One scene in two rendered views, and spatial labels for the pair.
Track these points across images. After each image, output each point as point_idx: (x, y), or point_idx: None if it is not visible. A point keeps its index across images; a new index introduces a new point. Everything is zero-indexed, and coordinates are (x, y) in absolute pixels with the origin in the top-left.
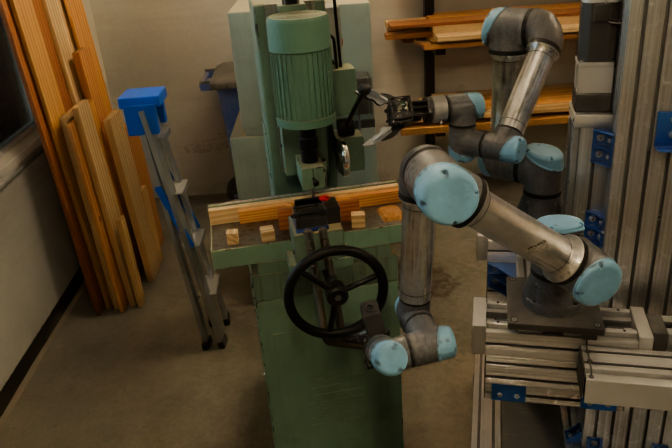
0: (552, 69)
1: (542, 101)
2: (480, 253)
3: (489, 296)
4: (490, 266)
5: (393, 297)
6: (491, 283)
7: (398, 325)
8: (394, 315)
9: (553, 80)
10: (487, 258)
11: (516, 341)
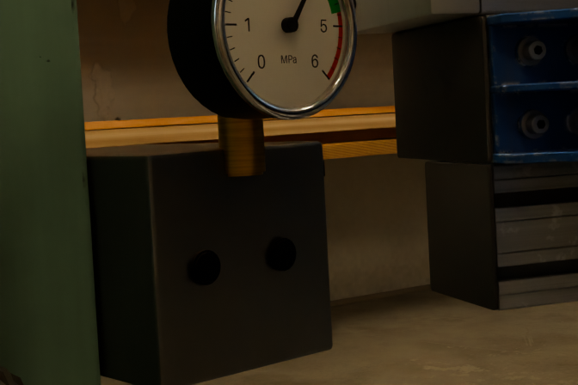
0: (180, 91)
1: (190, 117)
2: None
3: (507, 238)
4: (503, 42)
5: (39, 64)
6: (515, 149)
7: (92, 367)
8: (54, 259)
9: (185, 116)
10: None
11: None
